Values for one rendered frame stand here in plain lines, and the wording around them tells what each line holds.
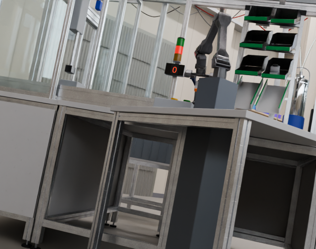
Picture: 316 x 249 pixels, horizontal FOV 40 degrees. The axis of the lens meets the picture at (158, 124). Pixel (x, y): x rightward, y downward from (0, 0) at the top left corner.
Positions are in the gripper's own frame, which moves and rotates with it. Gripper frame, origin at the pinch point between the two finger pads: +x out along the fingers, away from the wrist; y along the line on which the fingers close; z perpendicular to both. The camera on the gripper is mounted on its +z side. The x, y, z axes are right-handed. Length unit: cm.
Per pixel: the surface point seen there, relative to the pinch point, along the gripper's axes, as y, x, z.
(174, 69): 18.8, -1.0, 11.8
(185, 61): 119, 202, 506
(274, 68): -41.3, -15.3, -0.5
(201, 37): 102, 170, 558
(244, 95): -27.0, 2.3, -3.1
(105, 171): 34, 24, -69
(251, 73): -29.2, -11.8, -3.2
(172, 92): 18.4, 12.4, 7.2
